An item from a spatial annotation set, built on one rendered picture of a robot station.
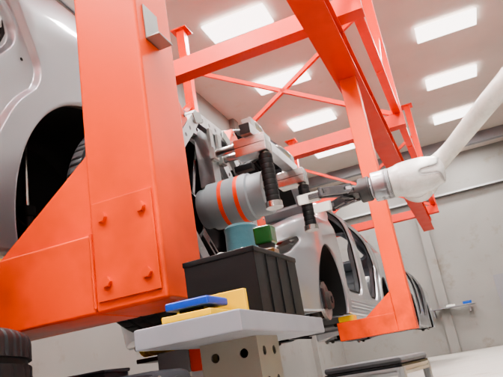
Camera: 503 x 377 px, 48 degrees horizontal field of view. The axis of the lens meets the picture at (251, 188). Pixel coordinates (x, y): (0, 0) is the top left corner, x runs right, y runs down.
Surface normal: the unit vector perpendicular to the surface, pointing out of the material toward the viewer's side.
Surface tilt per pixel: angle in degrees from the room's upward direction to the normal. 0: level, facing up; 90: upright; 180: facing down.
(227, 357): 90
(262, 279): 90
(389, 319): 90
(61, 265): 90
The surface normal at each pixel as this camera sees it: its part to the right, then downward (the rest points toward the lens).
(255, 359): -0.37, -0.23
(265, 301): 0.89, -0.27
